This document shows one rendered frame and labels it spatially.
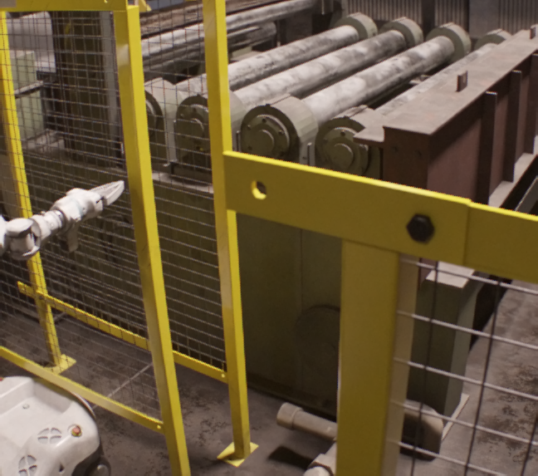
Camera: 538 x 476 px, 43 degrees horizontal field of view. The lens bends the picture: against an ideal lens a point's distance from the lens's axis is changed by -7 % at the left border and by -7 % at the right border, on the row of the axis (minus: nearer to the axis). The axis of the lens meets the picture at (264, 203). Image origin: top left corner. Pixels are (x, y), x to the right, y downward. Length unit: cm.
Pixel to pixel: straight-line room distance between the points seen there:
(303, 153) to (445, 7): 936
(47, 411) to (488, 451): 177
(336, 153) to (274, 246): 51
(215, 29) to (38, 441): 153
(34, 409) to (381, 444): 229
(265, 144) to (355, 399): 220
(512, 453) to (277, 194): 254
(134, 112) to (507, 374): 222
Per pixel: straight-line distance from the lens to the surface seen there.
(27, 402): 291
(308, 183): 56
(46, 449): 258
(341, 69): 386
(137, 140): 194
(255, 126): 281
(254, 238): 296
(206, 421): 314
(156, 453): 301
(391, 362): 61
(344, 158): 263
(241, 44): 477
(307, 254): 285
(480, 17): 1128
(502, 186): 343
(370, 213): 54
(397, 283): 57
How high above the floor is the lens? 206
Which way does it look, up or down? 24 degrees down
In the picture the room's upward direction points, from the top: 2 degrees counter-clockwise
